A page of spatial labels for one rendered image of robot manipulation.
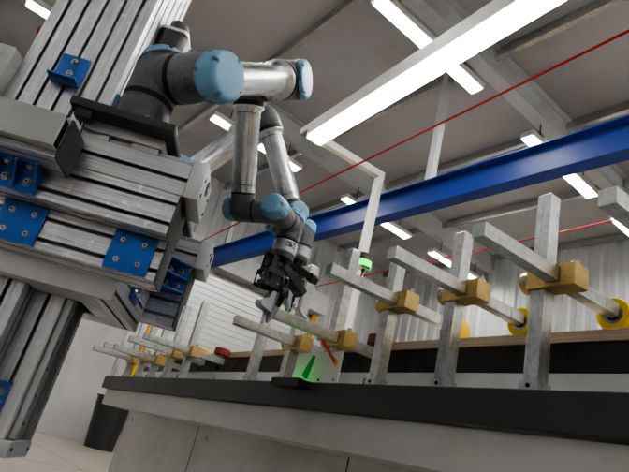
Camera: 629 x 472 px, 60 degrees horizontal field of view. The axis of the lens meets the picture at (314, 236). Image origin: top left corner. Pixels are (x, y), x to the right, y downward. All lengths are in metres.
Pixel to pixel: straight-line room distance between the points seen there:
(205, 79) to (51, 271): 0.53
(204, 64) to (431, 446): 1.00
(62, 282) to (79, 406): 8.17
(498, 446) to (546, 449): 0.11
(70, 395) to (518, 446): 8.51
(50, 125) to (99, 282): 0.35
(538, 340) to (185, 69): 0.95
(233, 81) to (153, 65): 0.19
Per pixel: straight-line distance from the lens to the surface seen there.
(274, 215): 1.59
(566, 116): 7.42
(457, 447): 1.33
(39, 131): 1.15
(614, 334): 1.41
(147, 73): 1.35
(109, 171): 1.21
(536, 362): 1.23
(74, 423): 9.43
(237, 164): 1.68
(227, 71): 1.28
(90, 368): 9.43
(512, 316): 1.53
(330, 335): 1.73
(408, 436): 1.44
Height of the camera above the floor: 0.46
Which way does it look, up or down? 22 degrees up
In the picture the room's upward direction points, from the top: 15 degrees clockwise
